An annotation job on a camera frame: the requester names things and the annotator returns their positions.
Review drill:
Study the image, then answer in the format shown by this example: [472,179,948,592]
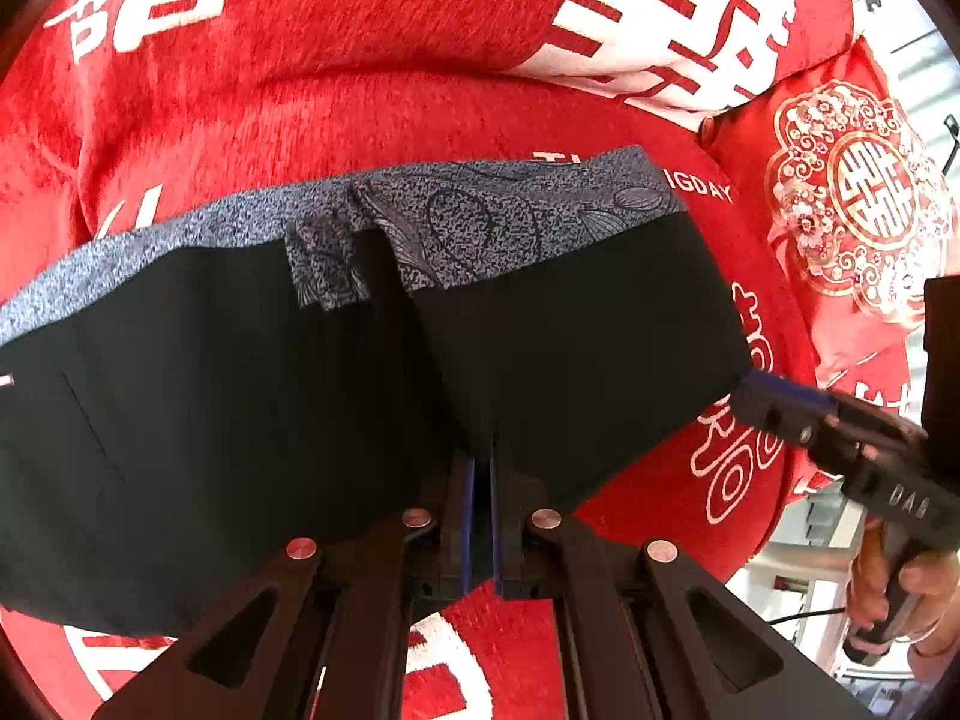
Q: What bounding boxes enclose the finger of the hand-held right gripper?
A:
[731,390,887,479]
[741,370,929,452]

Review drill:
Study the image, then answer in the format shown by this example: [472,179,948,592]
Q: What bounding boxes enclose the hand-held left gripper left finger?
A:
[94,457,477,720]

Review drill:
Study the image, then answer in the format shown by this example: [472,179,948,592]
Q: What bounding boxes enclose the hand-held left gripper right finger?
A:
[491,457,875,720]

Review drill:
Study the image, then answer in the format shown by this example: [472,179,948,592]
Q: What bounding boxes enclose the black pants with patterned trim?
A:
[0,144,755,638]

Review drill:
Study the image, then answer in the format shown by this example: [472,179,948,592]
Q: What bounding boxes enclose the person's right hand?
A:
[847,521,960,650]

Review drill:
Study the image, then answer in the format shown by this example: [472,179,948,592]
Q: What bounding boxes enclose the red embroidered pillow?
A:
[701,37,960,391]

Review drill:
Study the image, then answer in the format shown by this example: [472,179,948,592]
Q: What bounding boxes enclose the red printed blanket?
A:
[0,0,908,720]

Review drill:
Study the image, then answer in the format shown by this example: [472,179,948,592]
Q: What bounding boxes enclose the black cable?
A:
[771,606,850,628]

